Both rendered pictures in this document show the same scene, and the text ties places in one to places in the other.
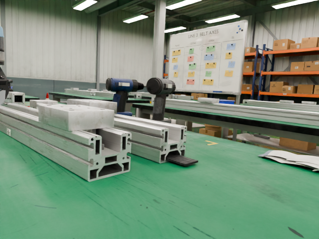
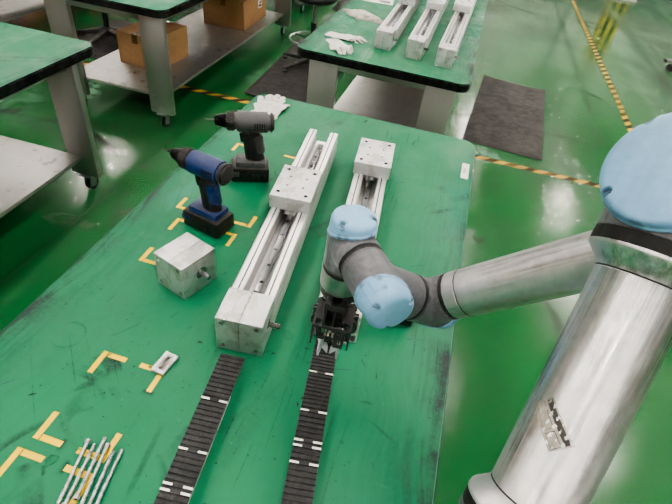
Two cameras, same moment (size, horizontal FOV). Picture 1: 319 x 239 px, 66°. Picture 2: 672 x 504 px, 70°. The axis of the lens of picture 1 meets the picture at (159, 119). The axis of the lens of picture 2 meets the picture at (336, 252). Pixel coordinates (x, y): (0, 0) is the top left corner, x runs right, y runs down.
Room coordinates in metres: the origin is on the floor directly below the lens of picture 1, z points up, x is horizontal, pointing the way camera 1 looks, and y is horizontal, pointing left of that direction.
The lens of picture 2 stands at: (1.48, 1.19, 1.63)
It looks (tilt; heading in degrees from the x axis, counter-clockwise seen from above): 41 degrees down; 231
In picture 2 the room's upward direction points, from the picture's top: 9 degrees clockwise
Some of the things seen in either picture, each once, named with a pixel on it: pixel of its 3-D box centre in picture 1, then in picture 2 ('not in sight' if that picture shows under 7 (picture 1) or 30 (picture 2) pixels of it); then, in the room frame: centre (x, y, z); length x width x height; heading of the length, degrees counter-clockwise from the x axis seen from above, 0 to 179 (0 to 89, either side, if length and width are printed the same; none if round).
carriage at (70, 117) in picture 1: (75, 121); (373, 161); (0.57, 0.20, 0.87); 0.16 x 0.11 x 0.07; 46
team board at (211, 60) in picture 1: (200, 91); not in sight; (3.98, -0.63, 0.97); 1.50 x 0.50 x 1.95; 41
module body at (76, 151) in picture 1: (36, 126); (360, 220); (0.75, 0.38, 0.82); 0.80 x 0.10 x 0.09; 46
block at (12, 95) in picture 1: (15, 98); not in sight; (1.94, 1.15, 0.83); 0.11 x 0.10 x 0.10; 133
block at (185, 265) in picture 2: not in sight; (189, 267); (1.23, 0.36, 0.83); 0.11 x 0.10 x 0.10; 112
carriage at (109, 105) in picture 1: (91, 109); (296, 192); (0.88, 0.25, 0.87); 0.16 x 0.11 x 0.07; 46
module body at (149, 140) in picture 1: (91, 123); (295, 206); (0.88, 0.25, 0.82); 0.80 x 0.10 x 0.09; 46
